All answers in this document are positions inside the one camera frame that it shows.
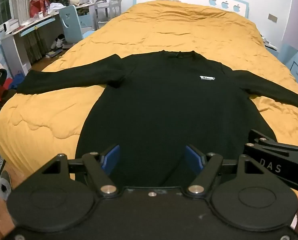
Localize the olive under-desk curtain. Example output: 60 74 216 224
23 27 49 64

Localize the white desk with blue trim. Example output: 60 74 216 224
1 2 95 71

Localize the red cloth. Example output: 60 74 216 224
0 84 12 103

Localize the white plastic bag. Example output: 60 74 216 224
49 2 70 12

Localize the white nightstand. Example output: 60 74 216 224
262 36 280 53

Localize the grey slipper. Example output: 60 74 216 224
0 170 13 202

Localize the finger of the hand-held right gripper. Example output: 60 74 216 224
247 129 298 156

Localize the light blue chair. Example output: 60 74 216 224
59 4 95 46

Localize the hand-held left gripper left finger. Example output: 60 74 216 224
41 144 121 197

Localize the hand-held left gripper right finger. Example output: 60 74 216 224
185 144 265 197

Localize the blue bag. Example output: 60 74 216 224
10 71 26 91

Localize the black sweater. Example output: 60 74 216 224
16 50 298 188

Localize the yellow quilt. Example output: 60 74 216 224
0 0 298 180

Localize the red bag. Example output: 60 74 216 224
29 0 51 18

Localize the grey trolley rack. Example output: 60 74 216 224
95 0 122 30

